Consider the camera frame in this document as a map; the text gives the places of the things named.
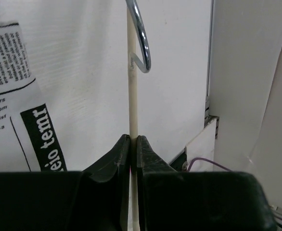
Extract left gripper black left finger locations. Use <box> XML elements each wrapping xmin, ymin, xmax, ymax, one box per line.
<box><xmin>0</xmin><ymin>134</ymin><xmax>130</xmax><ymax>231</ymax></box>

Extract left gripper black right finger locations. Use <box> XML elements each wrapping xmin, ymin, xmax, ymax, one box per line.
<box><xmin>137</xmin><ymin>136</ymin><xmax>277</xmax><ymax>231</ymax></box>

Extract newspaper print trousers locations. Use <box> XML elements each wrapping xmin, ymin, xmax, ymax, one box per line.
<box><xmin>0</xmin><ymin>22</ymin><xmax>67</xmax><ymax>172</ymax></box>

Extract beige wire clothes hanger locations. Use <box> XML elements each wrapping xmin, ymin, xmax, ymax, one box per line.
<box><xmin>126</xmin><ymin>0</ymin><xmax>151</xmax><ymax>231</ymax></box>

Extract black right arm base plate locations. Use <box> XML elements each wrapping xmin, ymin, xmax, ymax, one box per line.
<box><xmin>168</xmin><ymin>148</ymin><xmax>188</xmax><ymax>172</ymax></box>

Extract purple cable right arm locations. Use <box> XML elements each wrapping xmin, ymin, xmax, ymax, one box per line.
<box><xmin>183</xmin><ymin>157</ymin><xmax>233</xmax><ymax>172</ymax></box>

